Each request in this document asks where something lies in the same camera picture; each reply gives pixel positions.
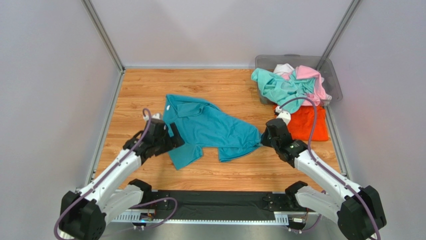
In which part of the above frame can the teal t shirt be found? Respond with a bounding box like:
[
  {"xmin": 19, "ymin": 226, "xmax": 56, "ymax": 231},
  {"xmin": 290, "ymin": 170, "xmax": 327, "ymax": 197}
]
[{"xmin": 163, "ymin": 94, "xmax": 261, "ymax": 170}]

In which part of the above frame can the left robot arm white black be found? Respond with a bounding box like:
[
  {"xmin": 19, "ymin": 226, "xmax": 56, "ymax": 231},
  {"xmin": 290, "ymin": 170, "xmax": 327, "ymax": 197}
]
[{"xmin": 54, "ymin": 119, "xmax": 185, "ymax": 240}]

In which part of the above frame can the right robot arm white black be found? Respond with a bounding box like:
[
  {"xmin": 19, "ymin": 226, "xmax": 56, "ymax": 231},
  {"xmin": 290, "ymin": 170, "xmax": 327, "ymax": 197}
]
[{"xmin": 261, "ymin": 118, "xmax": 387, "ymax": 240}]

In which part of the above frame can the folded orange t shirt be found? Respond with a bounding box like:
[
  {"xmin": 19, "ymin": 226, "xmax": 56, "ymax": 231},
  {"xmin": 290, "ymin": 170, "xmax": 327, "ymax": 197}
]
[{"xmin": 274, "ymin": 104, "xmax": 329, "ymax": 142}]

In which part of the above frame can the mint green t shirt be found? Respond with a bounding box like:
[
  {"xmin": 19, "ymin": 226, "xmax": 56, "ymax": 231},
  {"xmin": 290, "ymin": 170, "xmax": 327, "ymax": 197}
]
[{"xmin": 251, "ymin": 68, "xmax": 317, "ymax": 114}]

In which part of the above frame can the pink t shirt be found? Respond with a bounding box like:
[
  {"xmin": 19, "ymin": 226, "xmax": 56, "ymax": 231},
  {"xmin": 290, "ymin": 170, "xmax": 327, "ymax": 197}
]
[{"xmin": 280, "ymin": 65, "xmax": 332, "ymax": 106}]

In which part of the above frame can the white t shirt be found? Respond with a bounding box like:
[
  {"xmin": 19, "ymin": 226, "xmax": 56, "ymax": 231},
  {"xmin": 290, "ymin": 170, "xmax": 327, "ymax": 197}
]
[{"xmin": 273, "ymin": 63, "xmax": 295, "ymax": 76}]

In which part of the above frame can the clear plastic bin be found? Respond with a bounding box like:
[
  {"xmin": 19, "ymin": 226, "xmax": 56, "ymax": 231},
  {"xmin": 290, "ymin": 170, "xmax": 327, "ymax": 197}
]
[{"xmin": 254, "ymin": 54, "xmax": 343, "ymax": 107}]

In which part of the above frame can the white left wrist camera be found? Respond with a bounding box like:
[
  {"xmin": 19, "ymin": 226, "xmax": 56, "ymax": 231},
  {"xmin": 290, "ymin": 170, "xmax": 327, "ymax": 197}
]
[{"xmin": 143, "ymin": 112, "xmax": 163, "ymax": 122}]

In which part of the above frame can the aluminium front frame rail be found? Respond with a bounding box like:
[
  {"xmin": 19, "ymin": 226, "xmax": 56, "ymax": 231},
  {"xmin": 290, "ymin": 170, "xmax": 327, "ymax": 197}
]
[{"xmin": 68, "ymin": 188, "xmax": 372, "ymax": 225}]

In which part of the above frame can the left aluminium corner post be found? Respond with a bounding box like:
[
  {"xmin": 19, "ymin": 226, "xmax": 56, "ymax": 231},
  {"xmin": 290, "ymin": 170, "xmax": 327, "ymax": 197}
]
[{"xmin": 81, "ymin": 0, "xmax": 125, "ymax": 73}]

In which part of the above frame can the aluminium corner post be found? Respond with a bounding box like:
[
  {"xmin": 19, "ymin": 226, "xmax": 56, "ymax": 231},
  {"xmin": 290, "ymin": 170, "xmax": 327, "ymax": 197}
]
[
  {"xmin": 316, "ymin": 0, "xmax": 363, "ymax": 70},
  {"xmin": 81, "ymin": 0, "xmax": 125, "ymax": 73}
]

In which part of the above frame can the right aluminium corner post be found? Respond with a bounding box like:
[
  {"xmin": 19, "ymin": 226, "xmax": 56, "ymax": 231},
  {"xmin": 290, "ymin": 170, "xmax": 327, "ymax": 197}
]
[{"xmin": 316, "ymin": 0, "xmax": 363, "ymax": 70}]

